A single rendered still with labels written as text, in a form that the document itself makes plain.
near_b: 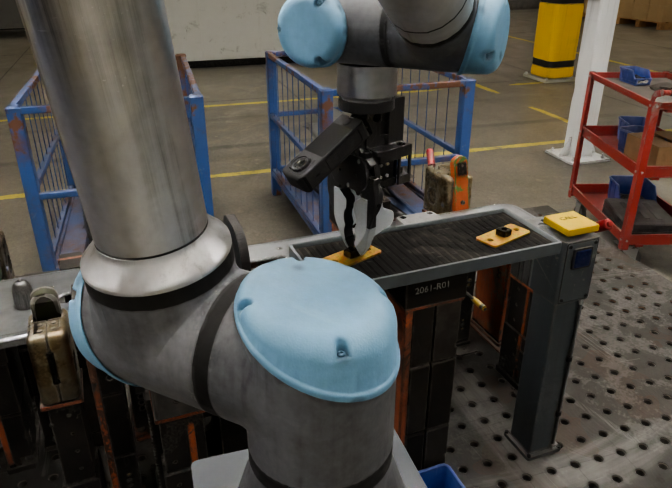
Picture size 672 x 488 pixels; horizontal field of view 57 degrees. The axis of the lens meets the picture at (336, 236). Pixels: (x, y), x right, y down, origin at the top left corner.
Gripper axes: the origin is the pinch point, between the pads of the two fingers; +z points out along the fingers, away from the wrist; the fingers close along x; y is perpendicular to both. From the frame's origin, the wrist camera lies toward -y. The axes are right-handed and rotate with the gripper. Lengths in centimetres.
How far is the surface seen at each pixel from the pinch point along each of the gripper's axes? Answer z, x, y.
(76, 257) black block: 19, 59, -20
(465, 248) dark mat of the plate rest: 1.9, -8.4, 14.1
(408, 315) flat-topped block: 10.2, -6.6, 4.9
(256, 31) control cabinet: 75, 694, 435
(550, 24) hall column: 53, 373, 644
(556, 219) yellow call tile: 1.9, -11.1, 33.1
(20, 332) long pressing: 17, 37, -37
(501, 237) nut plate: 1.6, -9.9, 20.5
